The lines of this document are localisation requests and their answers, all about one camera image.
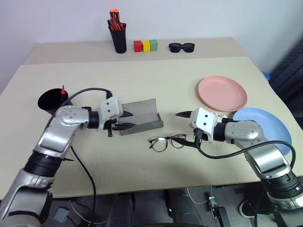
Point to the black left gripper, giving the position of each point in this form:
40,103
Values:
111,124

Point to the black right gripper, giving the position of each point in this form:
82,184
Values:
198,136

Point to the tortoise frame eyeglasses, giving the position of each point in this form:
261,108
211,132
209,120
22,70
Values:
168,138

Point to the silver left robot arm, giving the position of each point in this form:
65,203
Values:
64,118

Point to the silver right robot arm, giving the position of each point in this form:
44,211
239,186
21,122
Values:
248,130

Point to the grey open glasses case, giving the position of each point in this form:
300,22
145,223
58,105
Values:
144,111

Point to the tall black pen cup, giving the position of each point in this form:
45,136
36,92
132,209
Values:
119,42

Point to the wide black cup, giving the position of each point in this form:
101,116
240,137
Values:
50,100

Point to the black marker in pen cup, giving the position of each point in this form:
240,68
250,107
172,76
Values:
109,24

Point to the pink plate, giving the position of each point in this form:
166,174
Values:
222,93

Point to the red tipped marker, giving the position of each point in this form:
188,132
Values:
63,91

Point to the red wooden block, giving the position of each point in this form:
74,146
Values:
137,46

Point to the yellow wooden block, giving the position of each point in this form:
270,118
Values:
146,46

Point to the dark rounded robot leg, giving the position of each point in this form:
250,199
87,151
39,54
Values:
182,208
123,210

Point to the green wooden block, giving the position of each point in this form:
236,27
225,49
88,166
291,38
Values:
154,45

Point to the black sunglasses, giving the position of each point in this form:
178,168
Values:
175,48

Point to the blue plate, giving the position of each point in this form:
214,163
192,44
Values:
272,125

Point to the red and black marker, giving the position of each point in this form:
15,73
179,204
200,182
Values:
123,25

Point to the blue round object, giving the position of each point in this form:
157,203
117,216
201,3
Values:
266,76

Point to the black and white shoe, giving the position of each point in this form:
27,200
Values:
246,208

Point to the grey box on floor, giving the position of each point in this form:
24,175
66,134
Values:
61,214

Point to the black ribbed background fixture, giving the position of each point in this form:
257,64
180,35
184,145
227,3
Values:
291,71

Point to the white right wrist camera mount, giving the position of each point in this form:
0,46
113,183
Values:
203,119

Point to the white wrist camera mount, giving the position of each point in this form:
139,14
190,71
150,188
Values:
203,119
110,107

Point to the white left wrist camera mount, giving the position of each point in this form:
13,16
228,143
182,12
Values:
110,107

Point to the metal clamp bracket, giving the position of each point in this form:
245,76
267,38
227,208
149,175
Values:
213,203

